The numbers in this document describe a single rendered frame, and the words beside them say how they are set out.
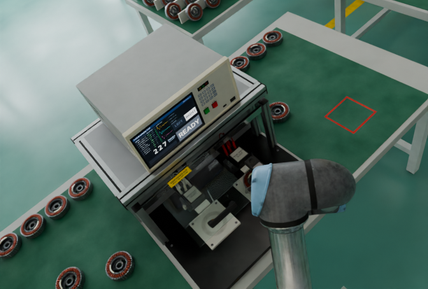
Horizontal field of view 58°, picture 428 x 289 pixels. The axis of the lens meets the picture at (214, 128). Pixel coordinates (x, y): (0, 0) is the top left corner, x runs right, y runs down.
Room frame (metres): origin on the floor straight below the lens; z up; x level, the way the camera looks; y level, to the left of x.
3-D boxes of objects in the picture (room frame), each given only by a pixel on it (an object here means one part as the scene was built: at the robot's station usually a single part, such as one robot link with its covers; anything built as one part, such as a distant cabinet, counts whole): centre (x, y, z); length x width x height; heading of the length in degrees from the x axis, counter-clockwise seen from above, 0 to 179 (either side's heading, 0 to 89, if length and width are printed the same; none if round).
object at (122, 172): (1.11, 0.15, 1.09); 0.68 x 0.44 x 0.05; 114
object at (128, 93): (1.11, 0.14, 1.22); 0.44 x 0.39 x 0.20; 114
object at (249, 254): (0.83, 0.03, 0.76); 0.64 x 0.47 x 0.02; 114
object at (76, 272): (0.77, 0.76, 0.77); 0.11 x 0.11 x 0.04
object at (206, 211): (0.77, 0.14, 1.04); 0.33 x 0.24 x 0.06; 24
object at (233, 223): (0.77, 0.14, 0.78); 0.15 x 0.15 x 0.01; 24
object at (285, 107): (1.20, -0.31, 0.77); 0.11 x 0.11 x 0.04
